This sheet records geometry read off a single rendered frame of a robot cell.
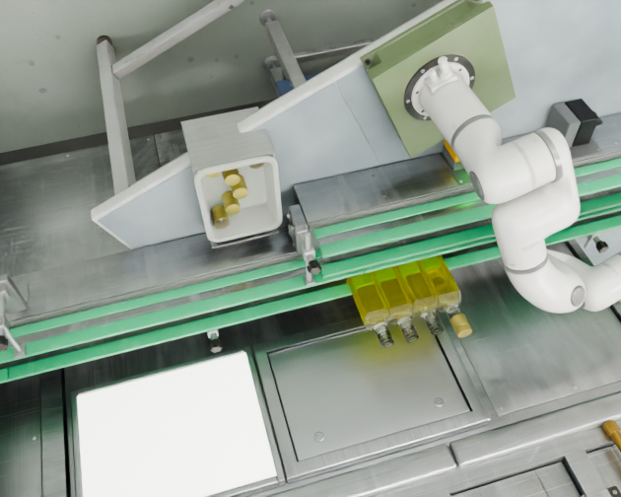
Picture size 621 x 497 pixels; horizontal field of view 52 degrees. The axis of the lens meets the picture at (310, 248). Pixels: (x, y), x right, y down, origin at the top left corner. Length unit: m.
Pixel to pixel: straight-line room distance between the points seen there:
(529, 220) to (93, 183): 1.33
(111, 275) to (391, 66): 0.77
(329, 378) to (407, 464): 0.26
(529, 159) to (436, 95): 0.25
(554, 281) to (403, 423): 0.46
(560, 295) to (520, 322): 0.40
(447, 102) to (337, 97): 0.24
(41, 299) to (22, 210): 0.57
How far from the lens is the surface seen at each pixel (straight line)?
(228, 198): 1.44
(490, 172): 1.16
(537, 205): 1.23
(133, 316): 1.48
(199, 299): 1.47
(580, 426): 1.58
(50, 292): 1.56
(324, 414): 1.49
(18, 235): 2.01
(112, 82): 1.88
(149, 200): 1.47
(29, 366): 1.58
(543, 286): 1.31
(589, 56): 1.66
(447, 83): 1.32
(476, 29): 1.34
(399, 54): 1.31
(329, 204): 1.47
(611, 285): 1.46
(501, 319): 1.71
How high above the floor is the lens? 1.79
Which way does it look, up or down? 38 degrees down
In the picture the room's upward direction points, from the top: 160 degrees clockwise
